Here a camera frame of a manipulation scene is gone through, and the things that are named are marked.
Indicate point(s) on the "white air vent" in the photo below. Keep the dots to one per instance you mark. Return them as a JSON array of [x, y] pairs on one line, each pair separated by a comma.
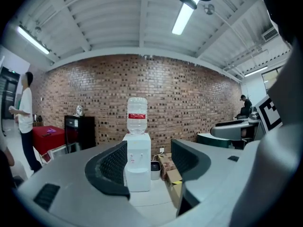
[[270, 34]]

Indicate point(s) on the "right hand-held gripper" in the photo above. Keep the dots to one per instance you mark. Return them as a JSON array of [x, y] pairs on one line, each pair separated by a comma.
[[270, 113]]

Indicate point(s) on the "printed cardboard box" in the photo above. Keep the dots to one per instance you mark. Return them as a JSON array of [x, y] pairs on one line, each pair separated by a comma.
[[165, 164]]

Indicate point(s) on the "purple cloth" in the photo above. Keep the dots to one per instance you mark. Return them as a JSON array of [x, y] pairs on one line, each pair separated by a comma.
[[51, 129]]

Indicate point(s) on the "black fridge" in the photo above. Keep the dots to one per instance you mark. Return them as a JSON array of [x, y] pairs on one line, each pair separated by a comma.
[[80, 133]]

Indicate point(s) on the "white water dispenser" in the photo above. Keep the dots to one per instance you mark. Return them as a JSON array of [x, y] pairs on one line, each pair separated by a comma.
[[138, 176]]

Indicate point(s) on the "black door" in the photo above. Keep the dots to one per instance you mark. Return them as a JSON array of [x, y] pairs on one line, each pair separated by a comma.
[[9, 93]]

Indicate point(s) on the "plain cardboard box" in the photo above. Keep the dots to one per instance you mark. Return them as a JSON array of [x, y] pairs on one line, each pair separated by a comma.
[[174, 193]]

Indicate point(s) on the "round ceiling fixture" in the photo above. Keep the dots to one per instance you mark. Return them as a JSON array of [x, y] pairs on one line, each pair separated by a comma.
[[209, 9]]

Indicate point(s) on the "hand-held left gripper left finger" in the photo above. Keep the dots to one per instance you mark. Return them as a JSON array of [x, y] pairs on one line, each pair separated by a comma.
[[82, 174]]

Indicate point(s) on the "white wall socket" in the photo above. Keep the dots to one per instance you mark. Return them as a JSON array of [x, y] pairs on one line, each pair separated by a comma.
[[162, 150]]

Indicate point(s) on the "red table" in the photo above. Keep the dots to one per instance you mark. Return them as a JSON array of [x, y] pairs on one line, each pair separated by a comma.
[[48, 139]]

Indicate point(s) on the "white frame stand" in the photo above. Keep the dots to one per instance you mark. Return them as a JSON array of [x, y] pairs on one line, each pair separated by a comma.
[[55, 154]]

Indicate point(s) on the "glass kettle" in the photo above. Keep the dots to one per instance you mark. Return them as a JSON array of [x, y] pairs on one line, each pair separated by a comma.
[[79, 110]]

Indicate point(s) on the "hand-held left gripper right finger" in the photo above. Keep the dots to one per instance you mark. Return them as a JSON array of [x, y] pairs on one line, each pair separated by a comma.
[[213, 185]]

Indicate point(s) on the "window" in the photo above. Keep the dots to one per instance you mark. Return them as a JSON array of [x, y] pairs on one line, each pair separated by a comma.
[[272, 79]]

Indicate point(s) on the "clear water jug red label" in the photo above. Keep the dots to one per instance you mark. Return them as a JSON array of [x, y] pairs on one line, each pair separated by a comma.
[[137, 117]]

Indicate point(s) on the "ceiling tube light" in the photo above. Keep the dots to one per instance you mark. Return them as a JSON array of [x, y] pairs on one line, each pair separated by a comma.
[[33, 39], [182, 18], [255, 71]]

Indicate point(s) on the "shelf with small items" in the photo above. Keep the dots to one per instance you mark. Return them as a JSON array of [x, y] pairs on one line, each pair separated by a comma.
[[38, 120]]

